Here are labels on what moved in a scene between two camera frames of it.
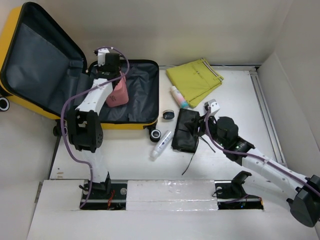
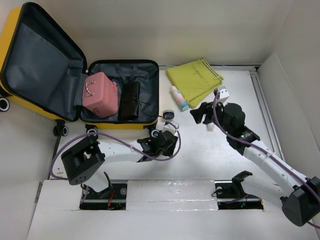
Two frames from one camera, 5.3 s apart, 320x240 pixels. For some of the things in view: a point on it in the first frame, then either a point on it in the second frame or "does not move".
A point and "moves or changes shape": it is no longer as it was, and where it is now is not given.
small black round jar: (168, 114) does not move
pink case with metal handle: (120, 95) moves or changes shape
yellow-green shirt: (196, 80) does not move
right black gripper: (193, 126) → (205, 108)
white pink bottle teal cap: (179, 98) does not move
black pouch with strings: (186, 134) → (129, 101)
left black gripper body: (100, 68) → (167, 152)
